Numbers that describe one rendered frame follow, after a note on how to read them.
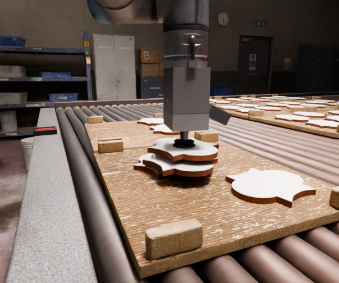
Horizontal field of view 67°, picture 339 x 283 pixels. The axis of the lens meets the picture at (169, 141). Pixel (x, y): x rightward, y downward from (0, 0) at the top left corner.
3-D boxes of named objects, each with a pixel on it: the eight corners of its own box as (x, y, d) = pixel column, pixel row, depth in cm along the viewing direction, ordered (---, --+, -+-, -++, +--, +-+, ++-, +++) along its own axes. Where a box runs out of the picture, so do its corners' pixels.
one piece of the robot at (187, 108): (243, 44, 41) (237, 143, 45) (221, 49, 50) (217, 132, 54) (169, 41, 39) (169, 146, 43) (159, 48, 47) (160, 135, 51)
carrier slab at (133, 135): (94, 157, 63) (94, 151, 63) (84, 127, 101) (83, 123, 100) (218, 144, 76) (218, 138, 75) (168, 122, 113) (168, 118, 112)
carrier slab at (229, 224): (139, 280, 25) (138, 266, 25) (93, 159, 62) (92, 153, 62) (371, 211, 38) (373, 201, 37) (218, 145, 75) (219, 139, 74)
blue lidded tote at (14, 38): (-16, 47, 428) (-17, 34, 423) (-8, 49, 463) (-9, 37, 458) (22, 48, 444) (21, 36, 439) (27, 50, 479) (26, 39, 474)
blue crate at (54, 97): (49, 103, 483) (48, 94, 479) (53, 101, 518) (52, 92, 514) (77, 102, 493) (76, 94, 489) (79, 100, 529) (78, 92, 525)
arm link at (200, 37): (200, 37, 48) (216, 30, 40) (199, 63, 49) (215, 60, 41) (160, 36, 46) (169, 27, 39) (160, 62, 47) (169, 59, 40)
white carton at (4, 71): (-1, 78, 453) (-3, 64, 447) (7, 78, 480) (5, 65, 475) (20, 78, 457) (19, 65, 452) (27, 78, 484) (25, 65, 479)
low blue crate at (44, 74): (41, 78, 459) (41, 71, 456) (40, 78, 491) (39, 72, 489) (71, 78, 482) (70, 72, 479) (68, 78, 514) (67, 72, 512)
